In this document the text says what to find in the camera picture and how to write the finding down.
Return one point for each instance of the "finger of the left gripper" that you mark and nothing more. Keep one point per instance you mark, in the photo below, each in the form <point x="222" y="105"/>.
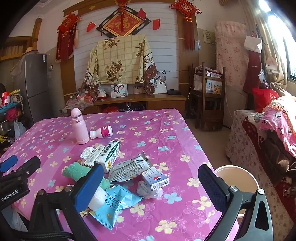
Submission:
<point x="8" y="163"/>
<point x="24" y="172"/>

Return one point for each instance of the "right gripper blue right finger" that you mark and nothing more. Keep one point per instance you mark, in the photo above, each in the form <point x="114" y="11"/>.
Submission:
<point x="215" y="187"/>

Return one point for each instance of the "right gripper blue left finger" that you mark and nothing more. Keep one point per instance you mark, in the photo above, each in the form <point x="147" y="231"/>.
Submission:
<point x="86" y="187"/>

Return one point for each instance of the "green sponge cloth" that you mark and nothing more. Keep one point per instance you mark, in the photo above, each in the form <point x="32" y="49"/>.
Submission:
<point x="75" y="171"/>

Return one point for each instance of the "rainbow logo medicine box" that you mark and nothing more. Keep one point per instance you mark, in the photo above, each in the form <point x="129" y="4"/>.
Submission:
<point x="90" y="160"/>

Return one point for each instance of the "light blue snack bag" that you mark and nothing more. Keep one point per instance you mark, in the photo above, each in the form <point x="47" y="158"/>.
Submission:
<point x="117" y="199"/>

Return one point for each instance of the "green white milk carton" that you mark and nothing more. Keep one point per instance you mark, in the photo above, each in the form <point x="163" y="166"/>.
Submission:
<point x="108" y="155"/>

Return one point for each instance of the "white tissue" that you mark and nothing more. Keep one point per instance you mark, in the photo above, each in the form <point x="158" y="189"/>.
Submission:
<point x="87" y="152"/>

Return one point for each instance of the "silver foil wrapper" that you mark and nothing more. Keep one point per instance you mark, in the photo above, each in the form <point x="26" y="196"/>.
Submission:
<point x="129" y="169"/>

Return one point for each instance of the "white blue small box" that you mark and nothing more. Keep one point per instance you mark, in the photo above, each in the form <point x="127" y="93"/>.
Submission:
<point x="155" y="179"/>

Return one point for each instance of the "white foam block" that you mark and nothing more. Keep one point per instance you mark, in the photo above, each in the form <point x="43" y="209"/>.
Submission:
<point x="98" y="199"/>

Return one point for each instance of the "white plastic trash bin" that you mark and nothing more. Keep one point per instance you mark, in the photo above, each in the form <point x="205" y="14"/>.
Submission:
<point x="239" y="177"/>

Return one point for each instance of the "floral covered sofa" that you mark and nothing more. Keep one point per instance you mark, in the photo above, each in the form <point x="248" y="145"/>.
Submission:
<point x="243" y="149"/>

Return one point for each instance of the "clear crumpled plastic wrapper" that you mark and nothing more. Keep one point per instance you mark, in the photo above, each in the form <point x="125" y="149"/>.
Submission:
<point x="144" y="191"/>

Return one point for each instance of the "pink thermos bottle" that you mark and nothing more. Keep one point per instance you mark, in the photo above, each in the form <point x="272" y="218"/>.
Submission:
<point x="79" y="126"/>

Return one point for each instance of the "white pink yogurt bottle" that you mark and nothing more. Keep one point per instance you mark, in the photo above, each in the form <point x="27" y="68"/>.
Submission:
<point x="103" y="132"/>

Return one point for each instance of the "pink floral tablecloth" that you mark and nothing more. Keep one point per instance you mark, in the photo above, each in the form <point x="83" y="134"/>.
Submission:
<point x="151" y="159"/>

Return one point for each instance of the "wooden chair stack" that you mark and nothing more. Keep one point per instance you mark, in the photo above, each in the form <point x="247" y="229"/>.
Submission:
<point x="206" y="97"/>

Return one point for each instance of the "pink cartoon blanket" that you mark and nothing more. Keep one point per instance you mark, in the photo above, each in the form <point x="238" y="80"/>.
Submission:
<point x="279" y="117"/>

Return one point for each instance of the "grey refrigerator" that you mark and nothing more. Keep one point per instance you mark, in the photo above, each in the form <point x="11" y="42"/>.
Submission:
<point x="30" y="77"/>

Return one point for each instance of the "red bag by window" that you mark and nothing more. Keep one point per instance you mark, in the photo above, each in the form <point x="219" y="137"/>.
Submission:
<point x="263" y="97"/>

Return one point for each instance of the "wooden tv cabinet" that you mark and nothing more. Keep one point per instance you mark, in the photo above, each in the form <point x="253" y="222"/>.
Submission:
<point x="132" y="102"/>

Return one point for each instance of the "framed couple photo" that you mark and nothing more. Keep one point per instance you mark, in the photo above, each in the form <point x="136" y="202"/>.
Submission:
<point x="119" y="90"/>

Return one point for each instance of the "yellow floral cloth cover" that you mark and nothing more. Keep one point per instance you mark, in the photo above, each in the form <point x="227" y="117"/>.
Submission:
<point x="122" y="60"/>

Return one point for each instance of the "pink floral mattress cover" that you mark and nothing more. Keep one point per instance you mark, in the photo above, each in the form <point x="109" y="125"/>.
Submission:
<point x="230" y="51"/>

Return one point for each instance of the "red hanging banner left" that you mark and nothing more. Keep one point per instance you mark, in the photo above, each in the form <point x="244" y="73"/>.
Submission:
<point x="66" y="37"/>

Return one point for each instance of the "red chinese knot right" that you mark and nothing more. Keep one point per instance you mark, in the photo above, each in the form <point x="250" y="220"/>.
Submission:
<point x="188" y="10"/>

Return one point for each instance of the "red fu wall plaque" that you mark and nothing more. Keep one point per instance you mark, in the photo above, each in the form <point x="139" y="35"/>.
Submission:
<point x="123" y="22"/>

